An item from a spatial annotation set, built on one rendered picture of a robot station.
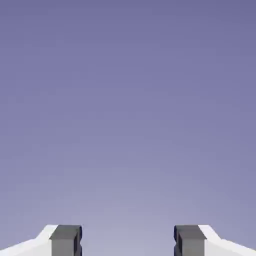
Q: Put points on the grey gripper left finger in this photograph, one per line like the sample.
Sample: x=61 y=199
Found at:
x=64 y=242

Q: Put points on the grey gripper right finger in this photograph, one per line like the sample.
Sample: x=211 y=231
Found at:
x=192 y=242

